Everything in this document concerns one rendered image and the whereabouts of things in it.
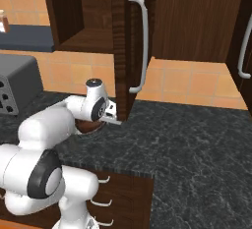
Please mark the dark wood open cabinet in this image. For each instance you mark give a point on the dark wood open cabinet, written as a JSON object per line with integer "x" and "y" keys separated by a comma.
{"x": 88, "y": 39}

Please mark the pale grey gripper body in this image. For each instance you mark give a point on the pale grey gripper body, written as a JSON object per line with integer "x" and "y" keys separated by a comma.
{"x": 110, "y": 119}

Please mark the brown bowl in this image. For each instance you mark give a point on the brown bowl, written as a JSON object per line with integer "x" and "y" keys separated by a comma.
{"x": 88, "y": 126}

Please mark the brown jar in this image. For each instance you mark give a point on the brown jar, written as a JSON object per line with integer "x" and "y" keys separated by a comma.
{"x": 3, "y": 21}

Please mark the dark wood drawer front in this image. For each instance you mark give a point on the dark wood drawer front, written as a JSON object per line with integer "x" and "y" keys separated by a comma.
{"x": 129, "y": 222}
{"x": 131, "y": 205}
{"x": 131, "y": 183}

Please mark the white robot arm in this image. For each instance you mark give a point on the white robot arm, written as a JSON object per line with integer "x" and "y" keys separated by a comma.
{"x": 42, "y": 131}

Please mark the grey toaster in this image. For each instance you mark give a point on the grey toaster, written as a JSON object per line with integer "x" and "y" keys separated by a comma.
{"x": 16, "y": 79}

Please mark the dark blue shelf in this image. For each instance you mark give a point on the dark blue shelf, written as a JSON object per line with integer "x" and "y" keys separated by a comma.
{"x": 26, "y": 38}

